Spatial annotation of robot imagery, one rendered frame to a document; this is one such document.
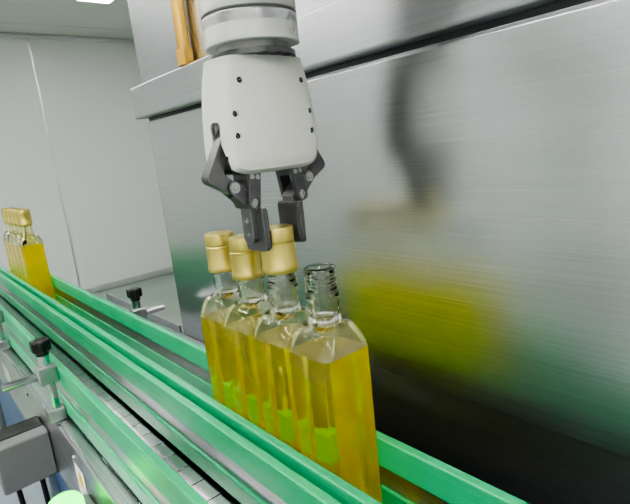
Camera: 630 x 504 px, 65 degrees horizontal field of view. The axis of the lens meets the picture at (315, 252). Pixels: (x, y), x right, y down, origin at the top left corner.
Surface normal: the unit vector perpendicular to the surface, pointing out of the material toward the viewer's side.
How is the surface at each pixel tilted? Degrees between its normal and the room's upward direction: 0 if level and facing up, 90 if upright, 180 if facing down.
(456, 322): 90
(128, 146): 90
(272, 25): 90
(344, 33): 90
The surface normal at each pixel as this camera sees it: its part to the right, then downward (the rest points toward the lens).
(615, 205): -0.75, 0.22
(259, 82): 0.60, 0.10
